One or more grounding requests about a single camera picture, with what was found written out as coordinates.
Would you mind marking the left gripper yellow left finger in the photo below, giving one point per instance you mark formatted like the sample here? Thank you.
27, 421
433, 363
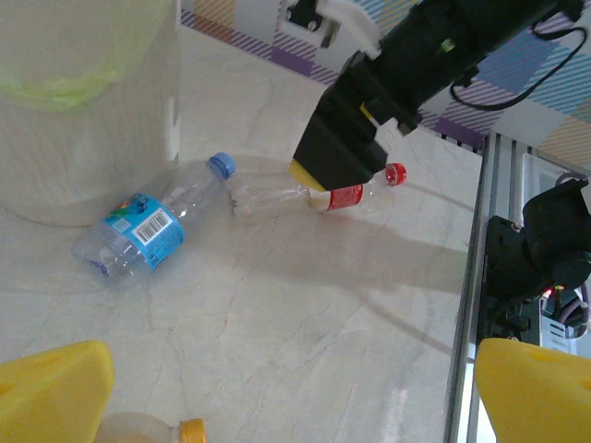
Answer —
51, 397

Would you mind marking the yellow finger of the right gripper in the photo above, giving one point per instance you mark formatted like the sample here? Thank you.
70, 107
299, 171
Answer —
337, 147
397, 115

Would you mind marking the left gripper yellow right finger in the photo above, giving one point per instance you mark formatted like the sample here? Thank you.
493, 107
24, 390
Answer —
540, 397

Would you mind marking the red label cola bottle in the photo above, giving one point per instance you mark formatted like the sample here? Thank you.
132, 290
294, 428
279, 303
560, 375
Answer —
344, 198

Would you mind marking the brown label beige bottle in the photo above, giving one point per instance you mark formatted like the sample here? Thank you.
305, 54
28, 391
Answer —
138, 429

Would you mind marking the light blue label water bottle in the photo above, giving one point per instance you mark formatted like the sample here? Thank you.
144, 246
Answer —
148, 231

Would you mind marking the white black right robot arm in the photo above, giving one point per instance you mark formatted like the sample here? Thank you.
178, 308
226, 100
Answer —
558, 221

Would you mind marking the translucent cream round bin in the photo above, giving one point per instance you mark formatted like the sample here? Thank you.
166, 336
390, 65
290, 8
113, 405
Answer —
69, 161

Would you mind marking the cream plastic bin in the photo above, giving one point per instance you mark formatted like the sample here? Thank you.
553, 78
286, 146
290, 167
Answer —
51, 87

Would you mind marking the colourful plaid cloth backdrop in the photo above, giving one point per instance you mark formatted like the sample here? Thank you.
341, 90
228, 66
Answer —
568, 92

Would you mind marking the white right camera bracket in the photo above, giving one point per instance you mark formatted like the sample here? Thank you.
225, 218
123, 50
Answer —
351, 18

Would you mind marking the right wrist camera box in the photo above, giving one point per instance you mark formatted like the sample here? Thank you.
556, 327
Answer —
302, 11

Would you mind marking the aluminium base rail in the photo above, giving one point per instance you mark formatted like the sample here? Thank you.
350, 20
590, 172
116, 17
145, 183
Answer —
466, 277

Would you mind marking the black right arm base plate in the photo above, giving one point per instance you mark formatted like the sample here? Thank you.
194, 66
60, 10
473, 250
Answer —
501, 258

